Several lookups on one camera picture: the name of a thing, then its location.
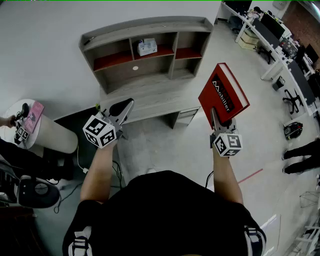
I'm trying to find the person's right forearm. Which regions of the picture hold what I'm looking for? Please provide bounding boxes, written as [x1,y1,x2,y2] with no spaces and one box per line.
[212,147,245,206]

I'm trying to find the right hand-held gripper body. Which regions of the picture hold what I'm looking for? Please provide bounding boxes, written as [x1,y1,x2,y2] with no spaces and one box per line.
[209,128,243,158]

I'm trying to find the person's black shirt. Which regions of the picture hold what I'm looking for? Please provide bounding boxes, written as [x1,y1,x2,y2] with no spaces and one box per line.
[62,169,267,256]

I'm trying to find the black trash bin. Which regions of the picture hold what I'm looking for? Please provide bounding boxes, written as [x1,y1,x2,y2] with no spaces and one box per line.
[272,75,286,92]

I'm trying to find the grey wooden desk hutch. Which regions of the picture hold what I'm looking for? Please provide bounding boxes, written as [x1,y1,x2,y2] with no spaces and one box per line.
[79,16,215,95]

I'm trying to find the person's left forearm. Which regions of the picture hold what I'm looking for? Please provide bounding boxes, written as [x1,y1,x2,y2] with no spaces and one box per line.
[79,139,119,204]

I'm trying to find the wire frame rack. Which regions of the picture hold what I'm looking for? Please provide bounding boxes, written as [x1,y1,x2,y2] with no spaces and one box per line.
[299,190,320,209]

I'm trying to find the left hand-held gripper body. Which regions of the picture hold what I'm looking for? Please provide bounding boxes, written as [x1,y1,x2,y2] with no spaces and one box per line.
[82,109,126,150]

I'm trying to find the round white pedestal table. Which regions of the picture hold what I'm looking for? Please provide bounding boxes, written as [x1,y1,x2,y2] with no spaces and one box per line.
[3,98,79,155]

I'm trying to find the white printed cardboard box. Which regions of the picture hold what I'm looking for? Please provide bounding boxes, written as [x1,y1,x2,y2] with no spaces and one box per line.
[136,37,159,57]

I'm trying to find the black round floor device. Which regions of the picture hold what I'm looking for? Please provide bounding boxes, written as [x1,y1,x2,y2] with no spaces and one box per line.
[283,121,304,141]

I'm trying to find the black floor cable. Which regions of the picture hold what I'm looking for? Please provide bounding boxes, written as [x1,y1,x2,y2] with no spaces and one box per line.
[53,172,84,215]

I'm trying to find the beige storage boxes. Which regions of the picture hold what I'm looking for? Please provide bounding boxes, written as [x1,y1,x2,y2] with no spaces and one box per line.
[237,29,259,50]

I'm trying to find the red book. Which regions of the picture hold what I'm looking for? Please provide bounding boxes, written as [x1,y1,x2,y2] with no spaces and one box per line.
[197,62,251,131]

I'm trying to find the white metal rack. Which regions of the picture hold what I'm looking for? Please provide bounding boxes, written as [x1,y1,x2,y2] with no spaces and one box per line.
[294,219,320,254]

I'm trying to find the dark grey floor mat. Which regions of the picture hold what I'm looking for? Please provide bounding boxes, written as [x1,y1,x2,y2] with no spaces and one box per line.
[53,106,124,181]

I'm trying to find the pink booklet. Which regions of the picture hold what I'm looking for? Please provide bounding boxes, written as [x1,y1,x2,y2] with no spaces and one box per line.
[23,100,46,134]

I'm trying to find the white power cable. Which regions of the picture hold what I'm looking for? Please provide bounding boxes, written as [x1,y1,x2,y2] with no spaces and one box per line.
[76,145,89,174]

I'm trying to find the black computer monitor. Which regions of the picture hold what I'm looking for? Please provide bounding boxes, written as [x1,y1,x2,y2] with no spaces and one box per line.
[261,11,287,40]

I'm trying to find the small black corded device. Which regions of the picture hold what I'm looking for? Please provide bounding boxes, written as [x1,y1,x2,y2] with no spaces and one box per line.
[14,102,30,124]

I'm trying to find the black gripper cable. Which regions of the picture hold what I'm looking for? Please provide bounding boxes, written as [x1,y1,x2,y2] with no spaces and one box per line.
[111,159,125,189]
[205,170,215,189]

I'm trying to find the black desk divider panel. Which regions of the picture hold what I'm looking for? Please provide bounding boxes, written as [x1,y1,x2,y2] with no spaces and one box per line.
[287,59,317,106]
[251,18,281,50]

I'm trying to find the black star-base office chair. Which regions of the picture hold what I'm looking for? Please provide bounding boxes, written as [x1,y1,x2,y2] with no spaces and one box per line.
[282,88,305,115]
[257,45,275,65]

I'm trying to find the black grey office chair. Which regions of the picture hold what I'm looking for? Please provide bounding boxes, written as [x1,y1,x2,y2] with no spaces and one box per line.
[0,159,61,210]

